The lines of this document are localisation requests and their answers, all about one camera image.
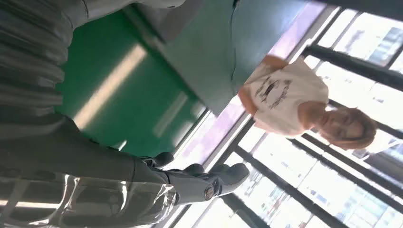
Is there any black window frame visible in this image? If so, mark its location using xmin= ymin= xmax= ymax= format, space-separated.
xmin=151 ymin=0 xmax=403 ymax=228

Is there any green conveyor belt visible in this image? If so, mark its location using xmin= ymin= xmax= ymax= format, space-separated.
xmin=55 ymin=11 xmax=209 ymax=158

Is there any person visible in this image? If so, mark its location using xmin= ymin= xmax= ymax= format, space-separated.
xmin=232 ymin=0 xmax=378 ymax=152

